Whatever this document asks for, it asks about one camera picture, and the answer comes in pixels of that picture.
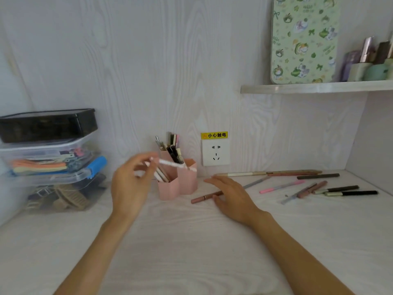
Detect person's left forearm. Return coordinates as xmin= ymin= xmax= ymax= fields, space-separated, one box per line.
xmin=54 ymin=212 xmax=133 ymax=295

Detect pink pen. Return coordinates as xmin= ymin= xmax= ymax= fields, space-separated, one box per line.
xmin=259 ymin=180 xmax=306 ymax=194

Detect bunch of dark cosmetic pencils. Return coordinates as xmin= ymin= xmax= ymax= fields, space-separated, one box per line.
xmin=166 ymin=132 xmax=185 ymax=165

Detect black lidded box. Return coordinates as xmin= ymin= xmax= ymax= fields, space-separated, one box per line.
xmin=0 ymin=109 xmax=98 ymax=144

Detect rose gold lipstick tube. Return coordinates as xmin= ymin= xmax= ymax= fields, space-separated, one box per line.
xmin=360 ymin=36 xmax=376 ymax=64

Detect dusty rose pen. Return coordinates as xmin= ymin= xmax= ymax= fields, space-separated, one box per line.
xmin=297 ymin=180 xmax=328 ymax=199

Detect beige hair claw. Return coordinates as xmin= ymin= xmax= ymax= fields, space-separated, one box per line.
xmin=52 ymin=184 xmax=89 ymax=211

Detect person's right hand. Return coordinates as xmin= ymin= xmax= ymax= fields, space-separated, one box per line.
xmin=203 ymin=176 xmax=273 ymax=227

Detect white wall shelf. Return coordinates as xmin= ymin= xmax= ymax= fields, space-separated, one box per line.
xmin=240 ymin=80 xmax=393 ymax=95

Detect white pen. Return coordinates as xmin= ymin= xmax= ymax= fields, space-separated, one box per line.
xmin=144 ymin=158 xmax=198 ymax=173

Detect pink pen holder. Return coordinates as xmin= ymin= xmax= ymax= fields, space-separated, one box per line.
xmin=157 ymin=150 xmax=198 ymax=201

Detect person's left hand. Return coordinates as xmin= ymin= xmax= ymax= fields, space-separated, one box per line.
xmin=111 ymin=152 xmax=160 ymax=224

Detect black pen with pale end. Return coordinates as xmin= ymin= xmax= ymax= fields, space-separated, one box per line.
xmin=322 ymin=190 xmax=379 ymax=197

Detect rose brown long pencil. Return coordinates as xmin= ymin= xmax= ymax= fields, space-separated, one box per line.
xmin=266 ymin=170 xmax=323 ymax=177

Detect silver grey pen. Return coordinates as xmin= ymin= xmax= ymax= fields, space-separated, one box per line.
xmin=281 ymin=183 xmax=317 ymax=205

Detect white wall socket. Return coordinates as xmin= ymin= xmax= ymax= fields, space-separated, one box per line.
xmin=202 ymin=139 xmax=230 ymax=167

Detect brown eyeliner pencil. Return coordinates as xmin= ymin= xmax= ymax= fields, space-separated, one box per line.
xmin=191 ymin=190 xmax=224 ymax=204

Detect dark olive pencil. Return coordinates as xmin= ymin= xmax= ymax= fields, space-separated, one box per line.
xmin=297 ymin=173 xmax=340 ymax=180

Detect dark pen with gold end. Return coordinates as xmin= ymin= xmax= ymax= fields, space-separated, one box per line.
xmin=313 ymin=185 xmax=360 ymax=195

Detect brown cosmetic tube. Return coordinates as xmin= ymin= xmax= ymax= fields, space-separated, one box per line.
xmin=375 ymin=41 xmax=391 ymax=65

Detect cream pencils bundle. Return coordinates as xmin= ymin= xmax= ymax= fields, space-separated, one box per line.
xmin=154 ymin=167 xmax=170 ymax=183

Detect green patterned tin box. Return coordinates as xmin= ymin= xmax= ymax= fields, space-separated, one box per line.
xmin=270 ymin=0 xmax=342 ymax=85

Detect orange hair clips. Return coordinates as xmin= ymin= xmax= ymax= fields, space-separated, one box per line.
xmin=11 ymin=159 xmax=68 ymax=174

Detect mint green round container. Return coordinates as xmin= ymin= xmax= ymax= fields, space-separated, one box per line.
xmin=363 ymin=63 xmax=391 ymax=81

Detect grey pencil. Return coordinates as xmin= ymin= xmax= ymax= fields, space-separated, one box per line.
xmin=243 ymin=176 xmax=272 ymax=190

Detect clear box with blue latch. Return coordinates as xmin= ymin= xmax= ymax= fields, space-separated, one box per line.
xmin=0 ymin=132 xmax=107 ymax=185

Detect person's right forearm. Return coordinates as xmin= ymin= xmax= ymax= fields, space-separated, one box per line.
xmin=249 ymin=212 xmax=356 ymax=295

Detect clear storage box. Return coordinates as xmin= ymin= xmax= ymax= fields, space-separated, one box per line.
xmin=0 ymin=173 xmax=108 ymax=215

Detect white cream jar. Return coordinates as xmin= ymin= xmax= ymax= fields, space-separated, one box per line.
xmin=348 ymin=62 xmax=373 ymax=82

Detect cream and gold pencil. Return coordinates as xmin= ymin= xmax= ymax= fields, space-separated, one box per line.
xmin=214 ymin=171 xmax=268 ymax=177

